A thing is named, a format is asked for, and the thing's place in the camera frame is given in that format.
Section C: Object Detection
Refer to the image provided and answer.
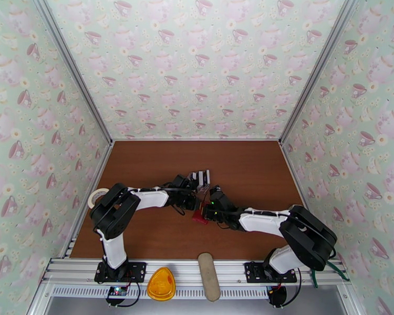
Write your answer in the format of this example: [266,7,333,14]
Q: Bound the red card holder wallet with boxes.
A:
[192,202,210,225]

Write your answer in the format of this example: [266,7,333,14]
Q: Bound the clear acrylic card stand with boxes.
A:
[188,169,212,193]

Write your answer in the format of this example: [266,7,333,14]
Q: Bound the beige oblong foam pad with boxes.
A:
[198,252,222,302]

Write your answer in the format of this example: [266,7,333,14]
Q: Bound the orange translucent plastic cover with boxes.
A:
[147,267,177,302]

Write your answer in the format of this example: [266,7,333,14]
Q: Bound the beige masking tape roll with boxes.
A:
[88,188,110,210]

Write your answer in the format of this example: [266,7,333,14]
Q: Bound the black round plastic device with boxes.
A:
[266,286,287,307]

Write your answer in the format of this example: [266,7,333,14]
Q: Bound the small circuit board with led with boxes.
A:
[106,286,129,300]

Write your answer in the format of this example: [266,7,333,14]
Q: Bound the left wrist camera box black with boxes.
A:
[171,174,192,191]

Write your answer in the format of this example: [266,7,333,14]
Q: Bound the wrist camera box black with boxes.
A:
[171,174,192,191]
[209,188,233,208]

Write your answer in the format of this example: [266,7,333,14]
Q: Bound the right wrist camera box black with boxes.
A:
[209,188,233,208]

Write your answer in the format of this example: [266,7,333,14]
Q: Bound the aluminium front frame rail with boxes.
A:
[40,257,352,286]

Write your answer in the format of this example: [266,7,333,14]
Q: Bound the aluminium back rail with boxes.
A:
[112,137,281,142]

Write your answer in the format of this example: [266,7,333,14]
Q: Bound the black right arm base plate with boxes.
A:
[244,261,298,284]

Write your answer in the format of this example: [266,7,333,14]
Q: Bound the perforated white cable tray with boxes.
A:
[49,284,274,300]

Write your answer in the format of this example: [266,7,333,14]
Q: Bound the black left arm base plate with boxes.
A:
[94,260,148,283]

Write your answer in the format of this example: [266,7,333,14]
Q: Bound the aluminium table side rail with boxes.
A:
[63,141,115,259]
[279,142,333,259]

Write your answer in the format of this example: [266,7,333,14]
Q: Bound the black cable at circuit board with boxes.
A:
[97,280,142,308]

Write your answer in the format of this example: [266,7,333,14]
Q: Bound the black cable at round device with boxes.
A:
[282,268,304,307]

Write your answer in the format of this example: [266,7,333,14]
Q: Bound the green handled pliers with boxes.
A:
[310,259,350,289]

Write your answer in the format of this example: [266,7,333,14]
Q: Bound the aluminium frame leg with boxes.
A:
[336,284,362,315]
[26,284,53,315]

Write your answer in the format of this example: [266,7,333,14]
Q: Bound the aluminium corner post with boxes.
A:
[279,0,362,146]
[31,0,115,145]

